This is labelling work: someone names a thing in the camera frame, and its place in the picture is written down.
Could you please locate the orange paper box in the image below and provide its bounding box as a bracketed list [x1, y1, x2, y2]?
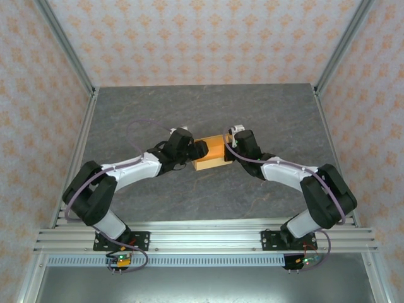
[191, 134, 234, 172]

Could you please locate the grey metal sheet panel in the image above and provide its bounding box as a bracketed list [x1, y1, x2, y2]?
[34, 264, 373, 303]

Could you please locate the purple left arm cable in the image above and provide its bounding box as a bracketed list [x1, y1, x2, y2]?
[64, 118, 174, 275]

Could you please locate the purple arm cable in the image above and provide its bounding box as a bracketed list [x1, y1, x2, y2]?
[64, 118, 174, 275]
[222, 126, 348, 272]

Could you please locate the aluminium mounting rail beam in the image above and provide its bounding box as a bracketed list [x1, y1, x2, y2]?
[33, 220, 379, 254]

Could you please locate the aluminium table side rail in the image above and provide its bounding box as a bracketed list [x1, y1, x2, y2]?
[312, 85, 360, 228]
[49, 86, 100, 227]

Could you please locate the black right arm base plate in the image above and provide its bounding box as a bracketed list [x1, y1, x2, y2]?
[261, 230, 319, 252]

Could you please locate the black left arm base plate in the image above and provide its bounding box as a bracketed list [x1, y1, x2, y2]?
[93, 231, 151, 252]

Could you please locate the slotted grey cable duct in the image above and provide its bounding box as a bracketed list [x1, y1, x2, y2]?
[47, 254, 287, 268]

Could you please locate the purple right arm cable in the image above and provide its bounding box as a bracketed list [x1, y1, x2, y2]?
[222, 126, 348, 272]

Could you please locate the aluminium corner post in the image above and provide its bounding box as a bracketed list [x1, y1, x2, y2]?
[314, 0, 376, 95]
[33, 0, 97, 95]

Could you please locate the aluminium frame strut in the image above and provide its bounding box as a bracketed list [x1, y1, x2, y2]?
[362, 252, 389, 303]
[17, 252, 48, 303]

